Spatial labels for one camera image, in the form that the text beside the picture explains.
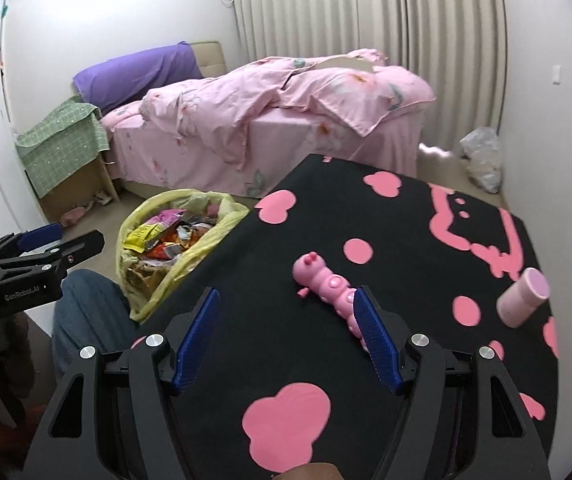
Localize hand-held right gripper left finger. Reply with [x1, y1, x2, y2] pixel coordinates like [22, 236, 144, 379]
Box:
[24, 287, 221, 480]

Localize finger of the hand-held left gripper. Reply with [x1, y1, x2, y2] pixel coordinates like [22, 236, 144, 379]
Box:
[0, 222, 64, 262]
[0, 230, 105, 287]

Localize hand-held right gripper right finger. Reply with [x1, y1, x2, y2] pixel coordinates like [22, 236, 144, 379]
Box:
[353, 285, 552, 480]

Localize pile of snack wrappers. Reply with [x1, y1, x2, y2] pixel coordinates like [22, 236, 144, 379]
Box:
[124, 207, 227, 267]

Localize yellow plastic garbage bag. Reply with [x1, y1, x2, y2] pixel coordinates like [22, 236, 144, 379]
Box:
[116, 188, 251, 323]

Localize person's right hand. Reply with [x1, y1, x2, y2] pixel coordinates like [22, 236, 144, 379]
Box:
[273, 462, 343, 480]

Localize pink slippers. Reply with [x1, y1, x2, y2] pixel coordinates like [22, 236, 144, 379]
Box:
[60, 205, 92, 227]

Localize black mat with pink hearts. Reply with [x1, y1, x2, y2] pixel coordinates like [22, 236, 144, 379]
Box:
[130, 154, 559, 480]

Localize person's leg in jeans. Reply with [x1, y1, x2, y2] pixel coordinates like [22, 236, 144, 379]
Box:
[53, 269, 141, 378]

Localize wooden nightstand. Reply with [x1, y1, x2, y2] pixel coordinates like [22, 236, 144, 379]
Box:
[38, 152, 120, 222]

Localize brown crumpled wrapper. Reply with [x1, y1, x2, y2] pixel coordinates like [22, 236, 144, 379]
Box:
[126, 260, 173, 307]

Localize pink caterpillar toy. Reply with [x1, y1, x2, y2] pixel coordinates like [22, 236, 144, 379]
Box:
[292, 252, 381, 357]

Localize green checked cloth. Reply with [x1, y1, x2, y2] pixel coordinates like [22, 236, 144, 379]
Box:
[16, 97, 111, 199]

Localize pink cylinder cup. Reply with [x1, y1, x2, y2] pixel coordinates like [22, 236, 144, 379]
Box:
[496, 267, 550, 329]

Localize purple pillow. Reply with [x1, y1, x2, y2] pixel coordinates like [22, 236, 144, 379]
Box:
[72, 42, 205, 114]

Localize white plastic bag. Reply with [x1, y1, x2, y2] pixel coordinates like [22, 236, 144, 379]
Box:
[460, 127, 503, 195]

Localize bed with pink sheet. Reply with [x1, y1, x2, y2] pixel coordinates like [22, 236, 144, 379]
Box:
[100, 49, 437, 199]

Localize pink floral duvet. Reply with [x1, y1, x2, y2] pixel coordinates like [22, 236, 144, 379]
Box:
[140, 49, 437, 172]

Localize beige headboard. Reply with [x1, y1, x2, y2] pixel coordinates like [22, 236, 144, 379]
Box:
[188, 40, 229, 80]

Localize white pleated curtain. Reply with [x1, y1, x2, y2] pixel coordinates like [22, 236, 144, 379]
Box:
[228, 0, 510, 134]

